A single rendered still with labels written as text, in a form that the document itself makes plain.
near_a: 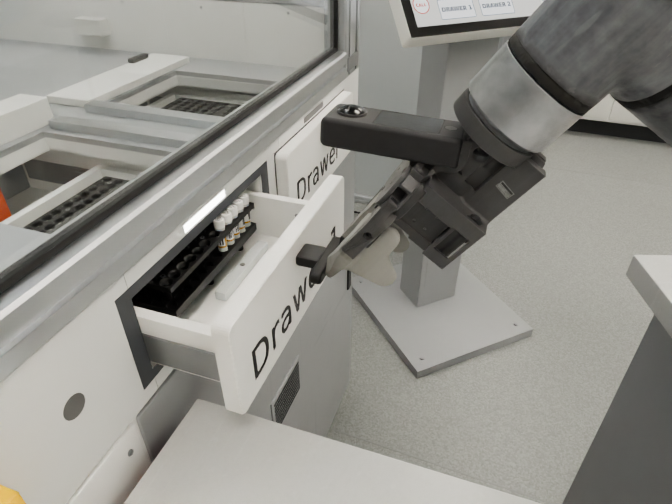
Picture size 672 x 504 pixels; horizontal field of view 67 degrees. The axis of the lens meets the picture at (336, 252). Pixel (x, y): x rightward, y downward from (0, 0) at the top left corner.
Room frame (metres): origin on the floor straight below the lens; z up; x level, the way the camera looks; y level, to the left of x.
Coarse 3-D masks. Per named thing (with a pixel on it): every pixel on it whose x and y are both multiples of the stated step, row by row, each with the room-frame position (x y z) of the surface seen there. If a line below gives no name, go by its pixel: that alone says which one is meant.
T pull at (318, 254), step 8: (336, 240) 0.44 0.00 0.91; (304, 248) 0.43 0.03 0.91; (312, 248) 0.43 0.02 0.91; (320, 248) 0.43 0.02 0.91; (328, 248) 0.43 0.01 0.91; (296, 256) 0.41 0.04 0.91; (304, 256) 0.41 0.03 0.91; (312, 256) 0.41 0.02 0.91; (320, 256) 0.41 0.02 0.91; (304, 264) 0.41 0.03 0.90; (312, 264) 0.41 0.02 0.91; (320, 264) 0.40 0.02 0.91; (312, 272) 0.39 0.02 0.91; (320, 272) 0.39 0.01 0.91; (312, 280) 0.38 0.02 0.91; (320, 280) 0.38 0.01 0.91
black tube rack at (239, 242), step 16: (192, 240) 0.46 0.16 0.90; (240, 240) 0.50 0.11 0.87; (176, 256) 0.47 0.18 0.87; (208, 256) 0.46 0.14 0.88; (224, 256) 0.47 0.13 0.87; (160, 272) 0.44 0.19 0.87; (192, 272) 0.44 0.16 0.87; (208, 272) 0.44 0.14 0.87; (144, 288) 0.41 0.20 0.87; (176, 288) 0.41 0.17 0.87; (192, 288) 0.42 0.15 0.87; (144, 304) 0.39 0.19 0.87; (160, 304) 0.39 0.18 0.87; (176, 304) 0.39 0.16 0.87
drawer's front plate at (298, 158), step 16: (352, 96) 0.89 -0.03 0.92; (320, 112) 0.78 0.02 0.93; (304, 128) 0.71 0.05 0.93; (320, 128) 0.73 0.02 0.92; (288, 144) 0.65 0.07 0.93; (304, 144) 0.67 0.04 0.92; (320, 144) 0.73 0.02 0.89; (288, 160) 0.62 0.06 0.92; (304, 160) 0.67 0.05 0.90; (320, 160) 0.73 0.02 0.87; (336, 160) 0.80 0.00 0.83; (288, 176) 0.62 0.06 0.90; (304, 176) 0.67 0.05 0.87; (320, 176) 0.73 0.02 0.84; (288, 192) 0.62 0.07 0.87
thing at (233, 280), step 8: (256, 248) 0.52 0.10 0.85; (264, 248) 0.52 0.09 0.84; (248, 256) 0.50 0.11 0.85; (256, 256) 0.50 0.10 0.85; (240, 264) 0.48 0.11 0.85; (248, 264) 0.48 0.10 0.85; (232, 272) 0.47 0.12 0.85; (240, 272) 0.47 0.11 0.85; (248, 272) 0.48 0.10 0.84; (224, 280) 0.45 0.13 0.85; (232, 280) 0.45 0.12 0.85; (240, 280) 0.46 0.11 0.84; (224, 288) 0.44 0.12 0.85; (232, 288) 0.44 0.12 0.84; (216, 296) 0.43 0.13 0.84; (224, 296) 0.43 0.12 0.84
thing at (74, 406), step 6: (72, 396) 0.26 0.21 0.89; (78, 396) 0.26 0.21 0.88; (84, 396) 0.27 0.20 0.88; (66, 402) 0.25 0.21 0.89; (72, 402) 0.26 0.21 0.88; (78, 402) 0.26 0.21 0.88; (84, 402) 0.27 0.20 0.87; (66, 408) 0.25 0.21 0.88; (72, 408) 0.26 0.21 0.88; (78, 408) 0.26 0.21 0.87; (66, 414) 0.25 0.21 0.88; (72, 414) 0.25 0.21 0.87; (78, 414) 0.26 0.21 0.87
